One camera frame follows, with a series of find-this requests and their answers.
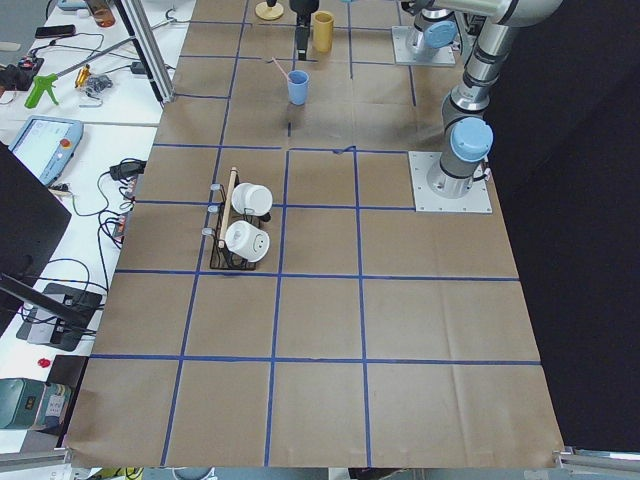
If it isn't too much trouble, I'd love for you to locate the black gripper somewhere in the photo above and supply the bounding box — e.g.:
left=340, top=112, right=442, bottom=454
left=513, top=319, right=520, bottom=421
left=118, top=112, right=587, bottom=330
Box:
left=289, top=0, right=318, bottom=61

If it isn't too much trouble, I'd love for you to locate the pink chopstick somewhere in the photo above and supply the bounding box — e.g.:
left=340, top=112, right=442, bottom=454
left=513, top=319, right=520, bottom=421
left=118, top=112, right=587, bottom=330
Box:
left=271, top=57, right=293, bottom=83

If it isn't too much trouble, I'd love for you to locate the light blue plastic cup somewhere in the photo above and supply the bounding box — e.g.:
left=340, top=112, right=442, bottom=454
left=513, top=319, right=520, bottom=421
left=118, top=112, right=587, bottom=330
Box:
left=287, top=70, right=310, bottom=106

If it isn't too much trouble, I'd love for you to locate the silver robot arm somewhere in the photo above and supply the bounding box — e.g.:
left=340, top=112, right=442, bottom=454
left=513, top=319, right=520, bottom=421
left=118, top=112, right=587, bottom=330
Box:
left=401, top=1, right=561, bottom=199
left=392, top=1, right=458, bottom=65

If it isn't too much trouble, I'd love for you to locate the bamboo cylinder holder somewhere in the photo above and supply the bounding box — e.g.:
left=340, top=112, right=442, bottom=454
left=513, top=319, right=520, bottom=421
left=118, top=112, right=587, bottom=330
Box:
left=312, top=11, right=334, bottom=53

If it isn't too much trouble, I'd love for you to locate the wooden mug tree stand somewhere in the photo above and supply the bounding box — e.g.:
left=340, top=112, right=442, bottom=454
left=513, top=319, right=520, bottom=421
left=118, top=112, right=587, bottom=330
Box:
left=254, top=0, right=284, bottom=21

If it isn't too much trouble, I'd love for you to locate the white mug plain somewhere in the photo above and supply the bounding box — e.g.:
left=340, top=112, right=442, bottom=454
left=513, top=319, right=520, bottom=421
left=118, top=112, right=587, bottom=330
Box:
left=231, top=182, right=273, bottom=216

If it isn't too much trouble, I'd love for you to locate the white smiley face mug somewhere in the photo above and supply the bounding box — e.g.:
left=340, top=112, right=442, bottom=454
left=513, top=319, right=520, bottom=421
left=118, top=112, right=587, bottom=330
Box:
left=225, top=220, right=270, bottom=262

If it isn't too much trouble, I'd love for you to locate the black power adapter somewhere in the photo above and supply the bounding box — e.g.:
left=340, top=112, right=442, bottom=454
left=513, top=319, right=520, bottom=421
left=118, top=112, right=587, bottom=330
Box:
left=109, top=158, right=147, bottom=180

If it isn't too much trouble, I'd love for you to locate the black smartphone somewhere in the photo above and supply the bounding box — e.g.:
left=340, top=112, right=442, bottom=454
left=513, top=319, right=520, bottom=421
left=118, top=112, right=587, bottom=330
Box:
left=34, top=24, right=76, bottom=39

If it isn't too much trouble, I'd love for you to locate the brown paper table cover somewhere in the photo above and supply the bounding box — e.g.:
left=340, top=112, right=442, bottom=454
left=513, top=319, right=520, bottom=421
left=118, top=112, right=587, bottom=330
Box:
left=67, top=1, right=562, bottom=468

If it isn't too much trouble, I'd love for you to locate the blue teach pendant tablet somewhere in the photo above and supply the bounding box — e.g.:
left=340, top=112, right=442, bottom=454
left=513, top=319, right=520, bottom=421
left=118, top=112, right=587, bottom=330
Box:
left=9, top=115, right=84, bottom=186

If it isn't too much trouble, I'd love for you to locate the black monitor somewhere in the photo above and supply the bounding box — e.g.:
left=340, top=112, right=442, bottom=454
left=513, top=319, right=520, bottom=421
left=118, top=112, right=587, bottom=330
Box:
left=0, top=142, right=74, bottom=337

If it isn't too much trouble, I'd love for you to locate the green electronic box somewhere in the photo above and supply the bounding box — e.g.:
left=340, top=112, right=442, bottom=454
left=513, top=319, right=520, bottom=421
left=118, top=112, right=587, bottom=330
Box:
left=1, top=378, right=72, bottom=430

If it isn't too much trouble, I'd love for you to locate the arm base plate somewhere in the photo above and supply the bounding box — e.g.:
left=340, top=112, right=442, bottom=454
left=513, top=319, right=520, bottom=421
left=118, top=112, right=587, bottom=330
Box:
left=391, top=26, right=456, bottom=67
left=408, top=151, right=492, bottom=214

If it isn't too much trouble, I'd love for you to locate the aluminium frame post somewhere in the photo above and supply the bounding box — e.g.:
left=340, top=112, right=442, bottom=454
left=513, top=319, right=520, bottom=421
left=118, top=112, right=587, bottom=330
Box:
left=114, top=0, right=175, bottom=104

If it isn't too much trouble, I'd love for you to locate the black wire cup rack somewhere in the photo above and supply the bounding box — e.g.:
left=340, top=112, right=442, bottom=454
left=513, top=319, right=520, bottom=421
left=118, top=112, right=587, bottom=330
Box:
left=202, top=166, right=273, bottom=271

